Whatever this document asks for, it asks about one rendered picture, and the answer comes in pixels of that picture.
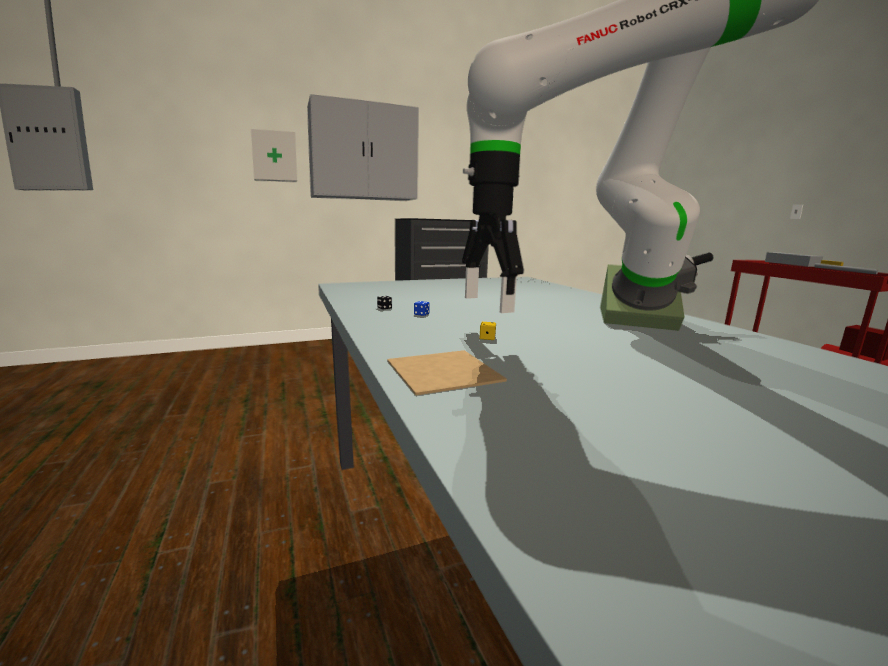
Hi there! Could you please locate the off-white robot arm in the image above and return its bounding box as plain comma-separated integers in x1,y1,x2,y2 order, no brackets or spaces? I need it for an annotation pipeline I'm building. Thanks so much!
463,0,819,310

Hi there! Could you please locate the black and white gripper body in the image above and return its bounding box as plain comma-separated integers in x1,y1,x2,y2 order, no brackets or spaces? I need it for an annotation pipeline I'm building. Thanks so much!
473,185,514,240

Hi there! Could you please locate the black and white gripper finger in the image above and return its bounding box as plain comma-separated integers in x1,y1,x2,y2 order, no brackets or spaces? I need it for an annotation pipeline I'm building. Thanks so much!
484,220,524,313
462,220,490,299

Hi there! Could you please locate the yellow die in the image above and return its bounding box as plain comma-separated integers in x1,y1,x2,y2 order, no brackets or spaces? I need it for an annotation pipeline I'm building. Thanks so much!
479,322,496,340

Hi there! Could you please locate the tan square mat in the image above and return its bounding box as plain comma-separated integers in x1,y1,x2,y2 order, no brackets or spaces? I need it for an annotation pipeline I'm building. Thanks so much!
387,350,507,395

